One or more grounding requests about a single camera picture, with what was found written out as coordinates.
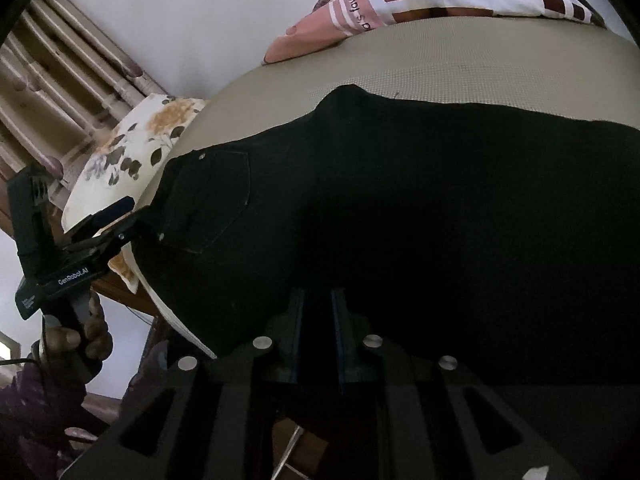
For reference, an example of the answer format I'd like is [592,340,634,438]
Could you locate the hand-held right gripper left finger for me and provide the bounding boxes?
[60,287,307,480]

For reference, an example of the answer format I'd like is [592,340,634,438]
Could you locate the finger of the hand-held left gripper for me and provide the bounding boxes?
[65,204,167,262]
[64,196,137,242]

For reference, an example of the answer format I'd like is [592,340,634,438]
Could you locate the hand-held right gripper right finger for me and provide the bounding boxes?
[330,287,591,480]

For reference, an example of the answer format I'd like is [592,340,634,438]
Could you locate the black pants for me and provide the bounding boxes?
[132,85,640,390]

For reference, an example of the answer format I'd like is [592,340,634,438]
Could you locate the person's left forearm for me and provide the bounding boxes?
[0,357,101,480]

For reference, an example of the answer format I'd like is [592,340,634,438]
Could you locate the person's left hand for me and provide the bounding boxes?
[30,291,115,377]

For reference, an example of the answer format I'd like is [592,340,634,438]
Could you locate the white floral pillow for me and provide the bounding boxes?
[60,94,208,297]

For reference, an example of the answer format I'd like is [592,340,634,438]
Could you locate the beige and brown curtain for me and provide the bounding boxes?
[0,0,170,238]

